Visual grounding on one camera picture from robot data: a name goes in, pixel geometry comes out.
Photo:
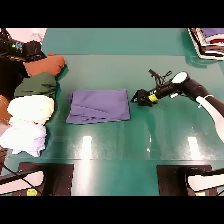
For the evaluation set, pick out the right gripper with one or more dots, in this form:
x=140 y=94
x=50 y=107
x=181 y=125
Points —
x=150 y=97

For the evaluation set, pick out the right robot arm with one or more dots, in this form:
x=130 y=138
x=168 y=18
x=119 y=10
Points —
x=213 y=107

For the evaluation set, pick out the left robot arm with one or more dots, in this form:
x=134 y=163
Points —
x=23 y=181

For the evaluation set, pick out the purple T-shirt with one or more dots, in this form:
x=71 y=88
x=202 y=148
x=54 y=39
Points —
x=100 y=105

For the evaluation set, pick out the stack of folded clothes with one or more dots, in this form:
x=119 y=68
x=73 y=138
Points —
x=210 y=48

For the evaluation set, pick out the purple folded garment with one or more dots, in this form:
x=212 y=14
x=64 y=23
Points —
x=213 y=32

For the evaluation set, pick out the orange garment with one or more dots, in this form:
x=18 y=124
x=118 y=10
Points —
x=43 y=65

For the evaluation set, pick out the dark green garment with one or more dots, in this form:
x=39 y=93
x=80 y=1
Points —
x=38 y=85

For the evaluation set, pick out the cream garment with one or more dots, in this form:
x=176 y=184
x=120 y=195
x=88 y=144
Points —
x=30 y=108

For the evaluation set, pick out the pale lilac garment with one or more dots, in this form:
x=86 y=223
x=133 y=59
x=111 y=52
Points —
x=25 y=138

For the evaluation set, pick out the brown garment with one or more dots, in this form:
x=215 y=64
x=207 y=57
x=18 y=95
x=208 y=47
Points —
x=4 y=110

